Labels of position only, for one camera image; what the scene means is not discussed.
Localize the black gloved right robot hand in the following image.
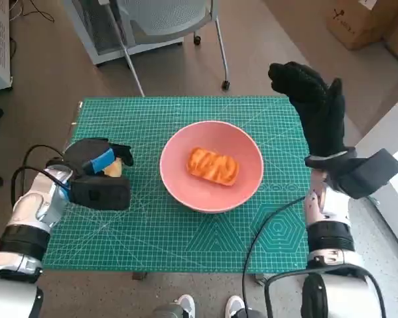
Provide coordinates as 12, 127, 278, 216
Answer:
267, 61, 348, 159

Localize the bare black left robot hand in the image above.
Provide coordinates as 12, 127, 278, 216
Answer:
63, 138, 134, 180

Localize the round toy bread bun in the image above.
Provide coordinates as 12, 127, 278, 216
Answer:
103, 157, 124, 178

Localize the pink bowl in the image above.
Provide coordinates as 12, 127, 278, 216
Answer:
159, 121, 265, 213

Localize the rectangular striped toy bread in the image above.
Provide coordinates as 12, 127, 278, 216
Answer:
186, 147, 240, 187

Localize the printed cardboard box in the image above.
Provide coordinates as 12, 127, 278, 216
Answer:
326, 0, 398, 50

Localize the green cutting mat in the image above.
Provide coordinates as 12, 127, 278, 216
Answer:
41, 95, 311, 274

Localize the grey mesh chair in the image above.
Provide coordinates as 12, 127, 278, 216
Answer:
98, 0, 232, 97

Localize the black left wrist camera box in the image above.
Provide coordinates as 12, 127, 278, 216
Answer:
68, 174, 131, 211

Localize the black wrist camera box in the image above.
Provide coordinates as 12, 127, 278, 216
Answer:
328, 148, 398, 200
68, 174, 131, 211

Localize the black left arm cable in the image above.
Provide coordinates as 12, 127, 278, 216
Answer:
11, 144, 70, 213

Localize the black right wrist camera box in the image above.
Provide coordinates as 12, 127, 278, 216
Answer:
328, 148, 398, 200

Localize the black floor cable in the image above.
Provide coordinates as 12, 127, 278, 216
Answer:
9, 0, 56, 24

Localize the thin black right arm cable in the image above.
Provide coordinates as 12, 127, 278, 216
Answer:
241, 195, 306, 318

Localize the thick black looped arm cable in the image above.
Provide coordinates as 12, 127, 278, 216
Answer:
265, 267, 385, 318

